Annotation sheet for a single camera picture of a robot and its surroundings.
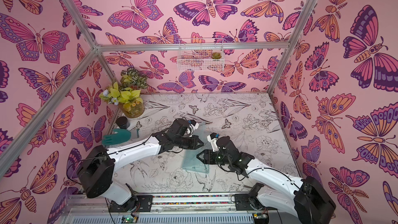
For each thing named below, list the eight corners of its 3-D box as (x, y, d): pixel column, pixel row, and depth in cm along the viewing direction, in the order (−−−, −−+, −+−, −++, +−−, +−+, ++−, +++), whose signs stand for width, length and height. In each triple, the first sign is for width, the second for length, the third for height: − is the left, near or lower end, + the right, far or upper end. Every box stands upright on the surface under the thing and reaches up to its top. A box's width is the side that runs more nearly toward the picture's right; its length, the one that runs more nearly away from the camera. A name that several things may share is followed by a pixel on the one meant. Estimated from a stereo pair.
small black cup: (118, 129, 103) (114, 125, 99) (121, 121, 108) (118, 116, 103) (128, 129, 103) (125, 124, 99) (131, 120, 108) (128, 116, 103)
